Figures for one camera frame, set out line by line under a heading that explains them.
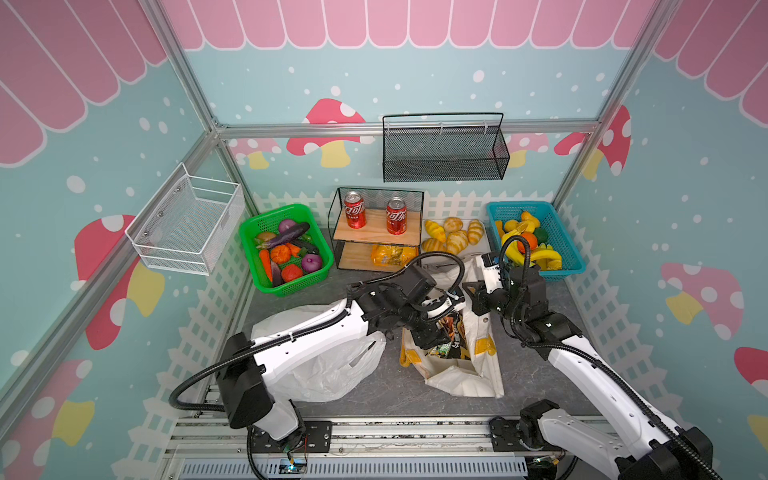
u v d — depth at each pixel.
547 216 1.14
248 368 0.42
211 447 0.74
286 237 1.11
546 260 1.05
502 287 0.68
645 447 0.39
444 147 0.94
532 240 1.06
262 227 1.16
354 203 0.90
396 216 0.89
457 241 1.12
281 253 1.06
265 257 1.07
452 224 1.16
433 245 1.09
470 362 0.67
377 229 1.00
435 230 1.16
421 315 0.60
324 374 0.79
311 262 1.03
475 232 1.16
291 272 1.00
